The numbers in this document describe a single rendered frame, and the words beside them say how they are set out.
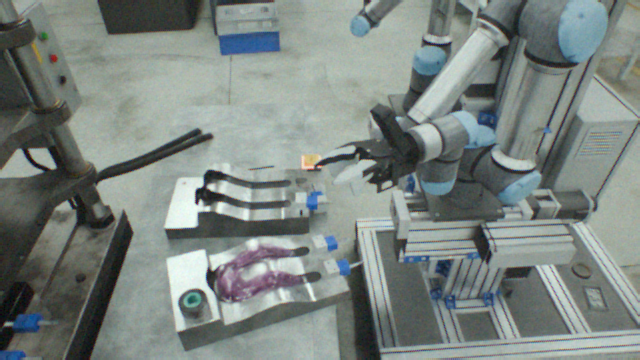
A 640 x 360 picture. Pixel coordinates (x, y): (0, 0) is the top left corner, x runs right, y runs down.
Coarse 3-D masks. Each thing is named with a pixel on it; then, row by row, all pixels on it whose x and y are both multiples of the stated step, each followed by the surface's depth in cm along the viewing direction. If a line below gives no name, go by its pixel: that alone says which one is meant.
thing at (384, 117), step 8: (376, 112) 81; (384, 112) 80; (392, 112) 80; (376, 120) 82; (384, 120) 80; (392, 120) 81; (384, 128) 83; (392, 128) 82; (400, 128) 83; (384, 136) 87; (392, 136) 83; (400, 136) 84; (400, 144) 85; (408, 144) 86; (400, 152) 86
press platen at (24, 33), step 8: (24, 16) 116; (0, 24) 111; (8, 24) 111; (16, 24) 112; (24, 24) 113; (32, 24) 116; (0, 32) 109; (8, 32) 110; (16, 32) 112; (24, 32) 113; (32, 32) 115; (0, 40) 110; (8, 40) 111; (16, 40) 112; (24, 40) 114; (32, 40) 116; (0, 48) 111; (8, 48) 112
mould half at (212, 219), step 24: (216, 168) 163; (240, 168) 168; (192, 192) 165; (240, 192) 159; (264, 192) 161; (288, 192) 160; (168, 216) 155; (192, 216) 155; (216, 216) 149; (240, 216) 151; (264, 216) 152; (288, 216) 151
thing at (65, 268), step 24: (72, 216) 166; (120, 216) 166; (48, 240) 157; (72, 240) 158; (96, 240) 157; (24, 264) 149; (48, 264) 149; (72, 264) 149; (96, 264) 149; (48, 288) 144; (72, 288) 142; (96, 288) 145; (72, 312) 135; (48, 336) 129; (72, 336) 129
